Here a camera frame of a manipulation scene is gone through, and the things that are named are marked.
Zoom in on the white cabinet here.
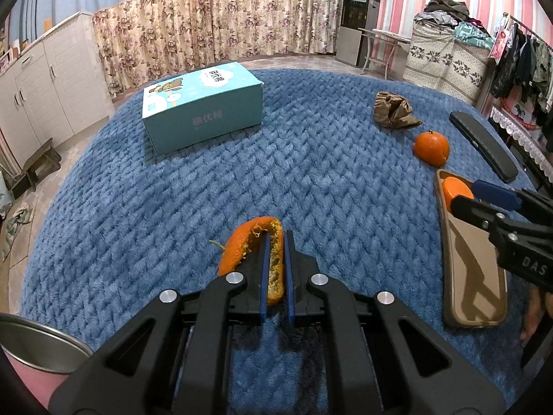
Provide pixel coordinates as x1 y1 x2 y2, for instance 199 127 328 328
0 11 115 169

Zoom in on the small wooden stool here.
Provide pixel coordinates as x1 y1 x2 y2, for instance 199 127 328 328
11 138 61 191

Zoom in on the orange mandarin piece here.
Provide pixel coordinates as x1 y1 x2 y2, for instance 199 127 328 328
441 176 475 212

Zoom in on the pile of colourful boxes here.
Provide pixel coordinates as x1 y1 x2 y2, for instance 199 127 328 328
0 37 32 75

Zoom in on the curved orange peel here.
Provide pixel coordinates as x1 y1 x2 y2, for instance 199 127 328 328
217 217 287 305

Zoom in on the patterned furniture cover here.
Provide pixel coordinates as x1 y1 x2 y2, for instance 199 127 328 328
404 19 495 104

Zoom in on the whole mandarin orange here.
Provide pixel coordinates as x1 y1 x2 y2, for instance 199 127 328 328
413 130 451 168

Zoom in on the green floor cloth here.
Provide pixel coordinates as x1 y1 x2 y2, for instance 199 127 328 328
0 205 34 261

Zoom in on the pile of clothes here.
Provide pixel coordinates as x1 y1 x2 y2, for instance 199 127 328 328
415 0 495 50

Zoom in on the metal bowl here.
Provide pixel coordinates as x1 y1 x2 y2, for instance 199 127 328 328
0 313 93 375

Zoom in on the crumpled brown paper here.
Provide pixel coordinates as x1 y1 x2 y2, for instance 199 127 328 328
374 91 423 130

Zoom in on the grey water dispenser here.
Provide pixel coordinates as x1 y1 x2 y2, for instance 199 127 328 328
336 0 381 67

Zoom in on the light blue tissue box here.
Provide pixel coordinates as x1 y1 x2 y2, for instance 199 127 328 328
142 62 265 155

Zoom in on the lace tablecloth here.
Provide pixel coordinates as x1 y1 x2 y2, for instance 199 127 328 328
490 106 553 174

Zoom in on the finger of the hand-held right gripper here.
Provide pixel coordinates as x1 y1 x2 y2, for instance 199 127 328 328
472 180 553 221
449 196 509 237

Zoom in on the row of hanging clothes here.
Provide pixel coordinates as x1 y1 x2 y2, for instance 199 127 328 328
490 19 553 117

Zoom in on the floral curtain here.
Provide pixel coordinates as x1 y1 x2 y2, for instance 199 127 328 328
92 0 346 100

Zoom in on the person's right hand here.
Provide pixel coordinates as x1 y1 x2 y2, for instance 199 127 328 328
521 287 543 342

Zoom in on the metal clothes rack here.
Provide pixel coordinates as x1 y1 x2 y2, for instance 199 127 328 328
503 14 553 49

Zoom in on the black oblong case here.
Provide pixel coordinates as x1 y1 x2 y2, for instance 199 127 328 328
449 111 519 183

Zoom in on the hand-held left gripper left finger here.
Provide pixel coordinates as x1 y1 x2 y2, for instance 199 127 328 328
48 230 271 415

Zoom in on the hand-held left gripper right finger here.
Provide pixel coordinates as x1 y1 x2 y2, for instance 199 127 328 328
283 230 506 415

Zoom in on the small metal table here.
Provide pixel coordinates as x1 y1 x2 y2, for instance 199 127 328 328
358 28 412 79

